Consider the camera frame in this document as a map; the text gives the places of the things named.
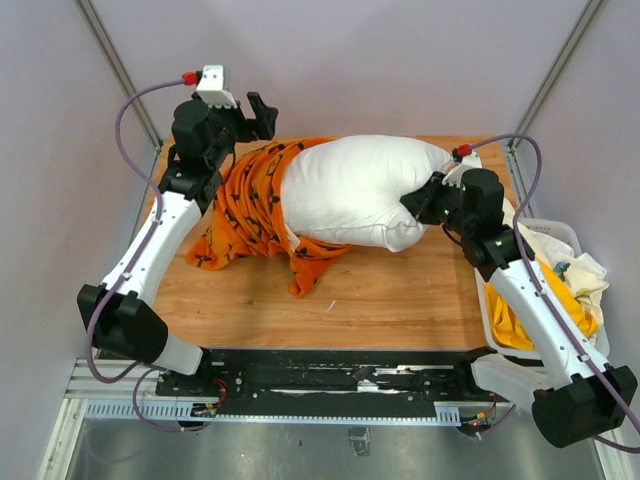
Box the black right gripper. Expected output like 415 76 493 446
401 171 473 237

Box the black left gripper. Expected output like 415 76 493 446
207 93 279 168

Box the white pillow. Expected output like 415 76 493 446
279 135 452 253

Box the orange patterned pillowcase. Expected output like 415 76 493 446
186 137 353 298

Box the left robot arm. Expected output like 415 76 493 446
77 92 278 396

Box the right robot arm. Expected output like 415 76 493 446
401 168 638 448

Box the white plastic laundry basket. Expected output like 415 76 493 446
475 218 610 361

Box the yellow cloth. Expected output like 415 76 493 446
482 260 599 353

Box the white cartoon print cloth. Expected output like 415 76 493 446
518 219 609 329

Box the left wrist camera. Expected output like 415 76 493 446
195 65 238 110

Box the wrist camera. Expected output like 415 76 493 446
195 65 238 110
442 144 482 187

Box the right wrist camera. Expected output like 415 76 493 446
442 144 482 187

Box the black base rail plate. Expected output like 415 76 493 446
155 349 497 413

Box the left aluminium frame post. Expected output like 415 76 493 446
73 0 163 151

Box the aluminium frame post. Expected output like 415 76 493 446
516 0 608 134
73 0 163 151

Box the grey slotted cable duct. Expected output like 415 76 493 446
84 400 462 427

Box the right aluminium frame post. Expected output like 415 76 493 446
516 0 608 134

